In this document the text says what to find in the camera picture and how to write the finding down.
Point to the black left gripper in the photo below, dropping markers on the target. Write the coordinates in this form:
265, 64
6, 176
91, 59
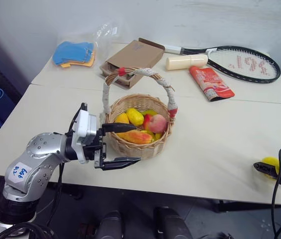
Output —
98, 147

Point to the small yellow fruit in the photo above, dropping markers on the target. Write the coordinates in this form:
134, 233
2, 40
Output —
270, 160

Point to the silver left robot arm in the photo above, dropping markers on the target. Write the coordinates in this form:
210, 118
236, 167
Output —
40, 147

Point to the orange red mango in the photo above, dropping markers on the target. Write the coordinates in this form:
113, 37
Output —
137, 137

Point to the orange yellow fruit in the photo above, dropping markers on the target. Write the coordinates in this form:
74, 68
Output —
122, 118

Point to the yellow lemon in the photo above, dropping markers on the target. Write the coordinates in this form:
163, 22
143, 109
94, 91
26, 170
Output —
135, 116

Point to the pink red peach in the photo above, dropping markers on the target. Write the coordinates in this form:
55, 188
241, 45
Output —
157, 124

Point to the yellow green fruit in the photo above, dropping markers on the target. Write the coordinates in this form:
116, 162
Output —
149, 112

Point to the dark rounded shape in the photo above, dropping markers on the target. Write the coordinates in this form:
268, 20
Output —
110, 225

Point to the brown cardboard box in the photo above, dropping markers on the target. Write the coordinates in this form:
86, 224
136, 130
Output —
132, 58

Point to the red printed pouch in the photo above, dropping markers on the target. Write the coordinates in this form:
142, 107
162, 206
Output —
212, 83

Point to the plastic bag of felt pieces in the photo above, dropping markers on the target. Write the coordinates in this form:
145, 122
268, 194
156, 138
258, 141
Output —
73, 53

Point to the cream cylindrical roller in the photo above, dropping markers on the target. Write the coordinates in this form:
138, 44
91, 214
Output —
185, 62

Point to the black tennis racket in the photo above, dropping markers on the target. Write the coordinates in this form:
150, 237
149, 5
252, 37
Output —
249, 62

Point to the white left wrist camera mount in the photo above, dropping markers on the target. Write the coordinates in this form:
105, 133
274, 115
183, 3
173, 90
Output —
81, 127

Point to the black table frame bar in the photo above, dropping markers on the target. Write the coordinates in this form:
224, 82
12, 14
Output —
244, 206

